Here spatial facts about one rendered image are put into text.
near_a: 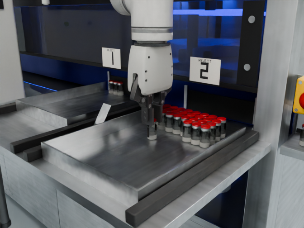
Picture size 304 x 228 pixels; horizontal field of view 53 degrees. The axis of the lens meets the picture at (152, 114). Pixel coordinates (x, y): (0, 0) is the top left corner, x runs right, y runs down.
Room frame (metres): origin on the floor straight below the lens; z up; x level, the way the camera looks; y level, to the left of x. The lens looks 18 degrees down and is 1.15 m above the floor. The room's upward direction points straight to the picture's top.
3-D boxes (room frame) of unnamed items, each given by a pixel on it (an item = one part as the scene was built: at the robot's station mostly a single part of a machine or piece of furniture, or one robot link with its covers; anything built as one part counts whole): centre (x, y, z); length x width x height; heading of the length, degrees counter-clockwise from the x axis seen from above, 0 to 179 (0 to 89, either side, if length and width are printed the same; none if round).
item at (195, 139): (0.61, -0.10, 0.90); 0.02 x 0.02 x 0.05
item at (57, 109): (0.89, 0.19, 0.90); 0.34 x 0.26 x 0.04; 139
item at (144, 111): (0.62, 0.02, 0.95); 0.03 x 0.03 x 0.07; 48
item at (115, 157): (0.58, 0.00, 0.90); 0.34 x 0.26 x 0.04; 139
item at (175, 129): (0.67, -0.07, 0.90); 0.18 x 0.02 x 0.05; 49
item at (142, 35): (0.64, 0.00, 1.11); 0.09 x 0.08 x 0.03; 138
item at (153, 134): (0.64, 0.00, 0.90); 0.02 x 0.02 x 0.04
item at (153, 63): (0.64, 0.00, 1.05); 0.10 x 0.07 x 0.11; 138
